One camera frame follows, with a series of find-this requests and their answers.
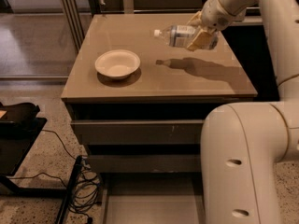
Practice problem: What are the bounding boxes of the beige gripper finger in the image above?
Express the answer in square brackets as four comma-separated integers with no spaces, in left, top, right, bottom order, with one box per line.
[187,11,202,27]
[186,29,217,51]

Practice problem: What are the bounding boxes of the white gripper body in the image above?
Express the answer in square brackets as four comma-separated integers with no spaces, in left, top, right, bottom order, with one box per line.
[201,0,236,31]

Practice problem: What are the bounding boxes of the blue label plastic bottle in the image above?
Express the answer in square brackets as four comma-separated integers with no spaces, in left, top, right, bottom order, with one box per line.
[153,24,220,50]

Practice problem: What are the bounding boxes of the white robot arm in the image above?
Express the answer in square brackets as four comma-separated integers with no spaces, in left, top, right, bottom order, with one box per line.
[190,0,299,224]

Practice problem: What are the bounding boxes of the grey drawer cabinet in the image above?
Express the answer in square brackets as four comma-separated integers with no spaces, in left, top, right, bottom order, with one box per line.
[61,13,258,184]

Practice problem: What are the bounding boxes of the grey top drawer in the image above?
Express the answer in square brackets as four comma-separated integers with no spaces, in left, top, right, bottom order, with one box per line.
[71,119,204,145]

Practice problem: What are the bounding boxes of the grey drawer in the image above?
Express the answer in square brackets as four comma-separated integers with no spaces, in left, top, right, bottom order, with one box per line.
[71,119,204,145]
[100,173,205,224]
[87,155,201,173]

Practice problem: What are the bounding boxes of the grey middle drawer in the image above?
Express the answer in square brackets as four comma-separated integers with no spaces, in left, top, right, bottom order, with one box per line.
[87,155,201,173]

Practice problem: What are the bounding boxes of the grey bottom drawer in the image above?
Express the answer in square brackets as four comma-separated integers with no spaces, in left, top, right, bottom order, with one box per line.
[100,173,205,224]

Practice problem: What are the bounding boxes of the white paper bowl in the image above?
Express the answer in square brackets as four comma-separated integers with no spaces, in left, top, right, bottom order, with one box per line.
[94,49,141,79]

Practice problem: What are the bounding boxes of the black side table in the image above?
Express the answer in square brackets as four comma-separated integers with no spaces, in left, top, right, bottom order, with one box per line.
[0,118,82,224]

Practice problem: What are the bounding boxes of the metal railing frame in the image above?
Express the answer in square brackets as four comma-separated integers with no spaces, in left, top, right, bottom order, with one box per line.
[55,0,263,53]

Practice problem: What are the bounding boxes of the tangled blue black cables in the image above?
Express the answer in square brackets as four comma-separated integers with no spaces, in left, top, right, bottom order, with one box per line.
[67,159,103,224]

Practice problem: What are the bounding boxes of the black floor cable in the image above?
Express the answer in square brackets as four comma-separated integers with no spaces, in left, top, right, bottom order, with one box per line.
[8,129,78,189]

